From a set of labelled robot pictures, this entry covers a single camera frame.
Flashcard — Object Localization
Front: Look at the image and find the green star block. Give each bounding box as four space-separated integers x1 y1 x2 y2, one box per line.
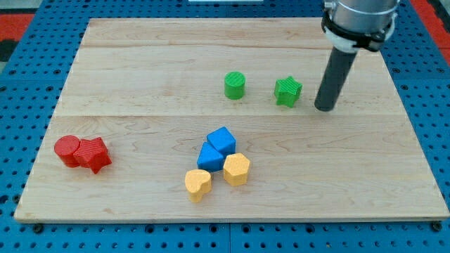
274 76 303 108

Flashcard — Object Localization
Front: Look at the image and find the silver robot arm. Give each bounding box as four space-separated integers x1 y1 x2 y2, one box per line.
321 0 400 54

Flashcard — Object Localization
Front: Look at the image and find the red star block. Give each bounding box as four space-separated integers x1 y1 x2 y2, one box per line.
73 137 112 174

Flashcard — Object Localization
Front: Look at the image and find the blue cube block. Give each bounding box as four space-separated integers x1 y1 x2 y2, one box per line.
207 126 236 157

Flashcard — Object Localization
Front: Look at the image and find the blue triangle block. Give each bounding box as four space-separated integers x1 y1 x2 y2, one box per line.
197 142 224 172

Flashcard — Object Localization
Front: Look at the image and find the yellow hexagon block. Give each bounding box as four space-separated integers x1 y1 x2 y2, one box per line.
223 153 250 186

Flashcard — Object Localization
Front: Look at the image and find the green cylinder block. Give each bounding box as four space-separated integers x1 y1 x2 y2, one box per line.
224 72 245 100

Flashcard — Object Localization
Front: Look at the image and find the yellow heart block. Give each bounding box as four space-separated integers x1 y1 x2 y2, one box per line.
184 169 212 203

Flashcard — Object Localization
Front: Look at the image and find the wooden board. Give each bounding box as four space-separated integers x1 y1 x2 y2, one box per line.
14 18 449 223

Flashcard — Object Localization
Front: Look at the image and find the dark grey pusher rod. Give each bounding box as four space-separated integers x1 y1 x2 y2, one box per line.
314 48 356 112

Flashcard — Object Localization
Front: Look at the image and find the red cylinder block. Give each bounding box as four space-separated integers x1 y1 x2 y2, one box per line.
53 135 81 168

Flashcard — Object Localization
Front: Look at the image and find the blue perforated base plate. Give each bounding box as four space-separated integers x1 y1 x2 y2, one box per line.
1 0 449 252

